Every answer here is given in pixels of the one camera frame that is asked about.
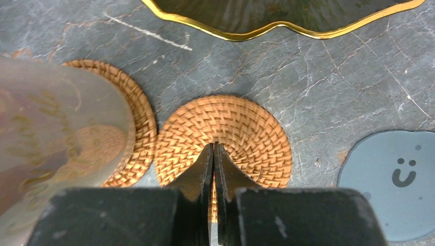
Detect three-tier gold dessert stand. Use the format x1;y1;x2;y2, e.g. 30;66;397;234
143;0;423;42

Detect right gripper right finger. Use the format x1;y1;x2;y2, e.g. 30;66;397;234
214;143;387;245

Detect woven coaster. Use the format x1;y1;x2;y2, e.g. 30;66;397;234
62;59;157;187
153;94;293;225

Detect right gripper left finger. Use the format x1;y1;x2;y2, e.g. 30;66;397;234
27;144;213;245

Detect pink beige mug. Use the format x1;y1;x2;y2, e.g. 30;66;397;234
1;57;135;245

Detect blue round coaster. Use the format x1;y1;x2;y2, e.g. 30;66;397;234
337;130;434;242

